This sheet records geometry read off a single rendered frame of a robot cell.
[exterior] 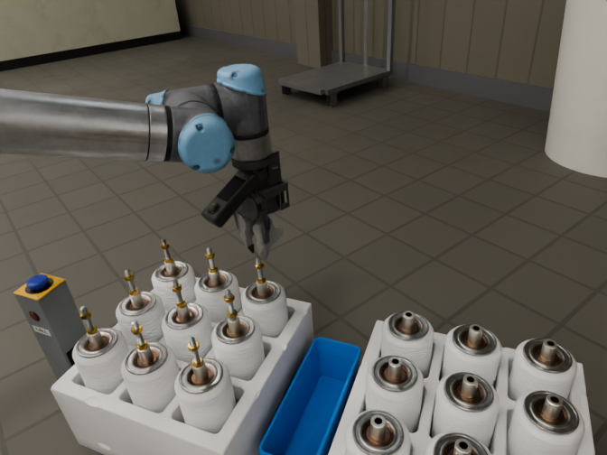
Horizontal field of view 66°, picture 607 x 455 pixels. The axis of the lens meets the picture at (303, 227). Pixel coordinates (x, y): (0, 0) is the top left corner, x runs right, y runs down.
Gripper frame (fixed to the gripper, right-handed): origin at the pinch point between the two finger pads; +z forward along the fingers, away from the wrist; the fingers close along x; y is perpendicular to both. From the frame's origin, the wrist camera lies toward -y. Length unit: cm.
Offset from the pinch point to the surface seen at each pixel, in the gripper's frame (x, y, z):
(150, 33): 453, 215, 25
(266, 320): -3.7, -2.2, 14.3
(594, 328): -49, 66, 36
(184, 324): 3.8, -16.3, 10.4
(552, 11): 35, 226, -14
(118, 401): 3.3, -32.4, 17.8
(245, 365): -9.0, -12.1, 15.6
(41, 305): 25.5, -34.9, 6.0
